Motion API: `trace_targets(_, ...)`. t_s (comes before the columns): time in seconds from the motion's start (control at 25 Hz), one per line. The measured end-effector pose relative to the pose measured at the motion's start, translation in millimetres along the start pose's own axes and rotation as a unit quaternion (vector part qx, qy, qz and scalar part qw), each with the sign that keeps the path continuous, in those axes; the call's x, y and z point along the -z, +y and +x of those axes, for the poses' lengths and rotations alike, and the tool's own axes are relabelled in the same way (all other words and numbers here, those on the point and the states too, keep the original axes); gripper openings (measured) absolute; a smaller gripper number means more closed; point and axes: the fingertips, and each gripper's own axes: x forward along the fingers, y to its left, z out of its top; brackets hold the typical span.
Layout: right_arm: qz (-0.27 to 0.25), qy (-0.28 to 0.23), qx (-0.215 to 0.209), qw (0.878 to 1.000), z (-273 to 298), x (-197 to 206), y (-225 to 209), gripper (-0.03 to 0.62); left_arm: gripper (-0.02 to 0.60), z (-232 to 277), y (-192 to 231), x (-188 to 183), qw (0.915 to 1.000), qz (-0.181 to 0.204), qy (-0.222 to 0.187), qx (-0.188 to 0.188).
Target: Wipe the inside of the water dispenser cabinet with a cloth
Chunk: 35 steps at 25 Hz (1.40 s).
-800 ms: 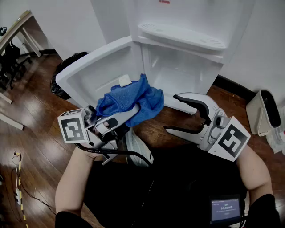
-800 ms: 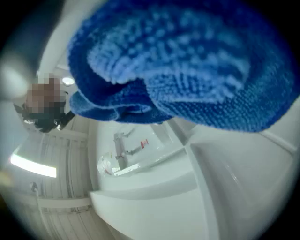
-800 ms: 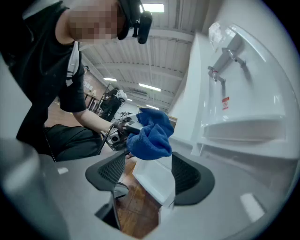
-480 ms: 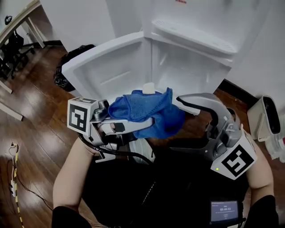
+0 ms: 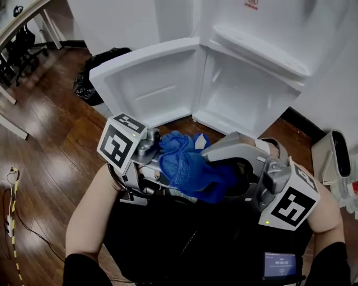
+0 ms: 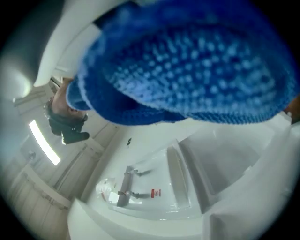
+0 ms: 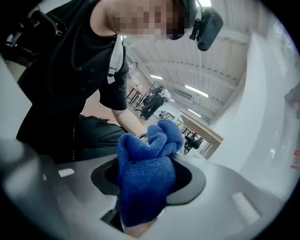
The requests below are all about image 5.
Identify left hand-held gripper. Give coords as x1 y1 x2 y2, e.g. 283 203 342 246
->
97 112 162 207

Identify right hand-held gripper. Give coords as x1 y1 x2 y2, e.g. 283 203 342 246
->
201 131 322 232

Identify blue cloth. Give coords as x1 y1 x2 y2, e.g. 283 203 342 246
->
158 130 240 204

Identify white mini fridge door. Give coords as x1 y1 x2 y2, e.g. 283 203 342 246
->
88 36 208 129

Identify white water dispenser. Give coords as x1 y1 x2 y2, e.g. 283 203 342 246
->
192 0 356 140

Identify person's right forearm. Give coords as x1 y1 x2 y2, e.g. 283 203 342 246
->
306 178 346 255

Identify person's left forearm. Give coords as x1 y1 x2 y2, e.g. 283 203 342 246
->
65 163 124 266

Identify clear plastic water bottle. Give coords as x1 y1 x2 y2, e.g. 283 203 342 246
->
331 147 358 221

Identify black garbage bag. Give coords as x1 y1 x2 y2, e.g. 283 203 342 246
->
73 46 134 107

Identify white handheld device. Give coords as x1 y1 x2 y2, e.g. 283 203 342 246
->
311 128 352 187

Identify person's black clothing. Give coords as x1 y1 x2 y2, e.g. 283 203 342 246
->
63 192 353 286

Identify black device with lit screen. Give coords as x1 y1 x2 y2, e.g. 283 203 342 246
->
262 251 297 282

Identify white slotted drip tray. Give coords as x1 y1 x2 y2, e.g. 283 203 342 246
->
212 24 312 78

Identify white power strip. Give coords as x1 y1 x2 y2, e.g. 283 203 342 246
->
6 214 15 238

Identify black office chair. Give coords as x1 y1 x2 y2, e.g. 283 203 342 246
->
0 23 50 87

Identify thin white cable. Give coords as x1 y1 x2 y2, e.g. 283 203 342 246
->
7 166 21 218

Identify thin black floor cable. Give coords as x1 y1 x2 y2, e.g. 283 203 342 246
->
2 189 67 263

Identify yellow black striped cable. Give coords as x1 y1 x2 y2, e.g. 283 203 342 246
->
10 167 26 286

